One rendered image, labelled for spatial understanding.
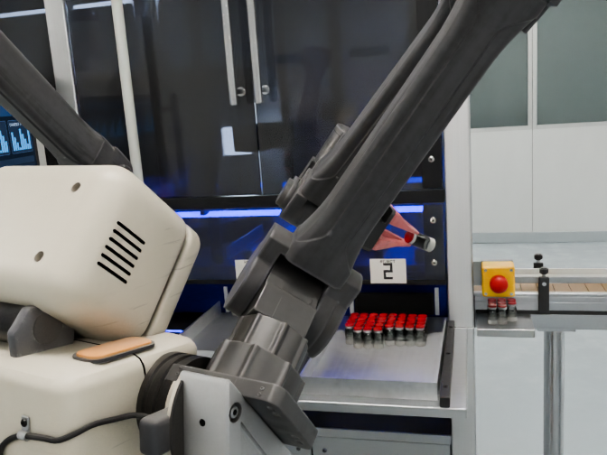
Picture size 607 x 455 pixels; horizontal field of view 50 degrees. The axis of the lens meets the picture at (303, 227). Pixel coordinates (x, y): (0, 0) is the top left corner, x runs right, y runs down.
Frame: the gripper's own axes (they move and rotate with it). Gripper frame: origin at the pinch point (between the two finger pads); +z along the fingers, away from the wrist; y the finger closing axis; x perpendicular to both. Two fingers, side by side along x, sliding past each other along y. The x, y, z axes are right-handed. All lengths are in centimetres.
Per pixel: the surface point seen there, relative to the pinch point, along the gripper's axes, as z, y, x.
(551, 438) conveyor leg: 89, 39, -23
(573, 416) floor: 194, 66, -93
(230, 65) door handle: -18, -1, -67
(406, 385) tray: 21.6, 27.1, -4.7
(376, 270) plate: 30, 22, -44
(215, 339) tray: 4, 56, -48
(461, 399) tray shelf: 30.0, 23.7, -0.2
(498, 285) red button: 48, 9, -27
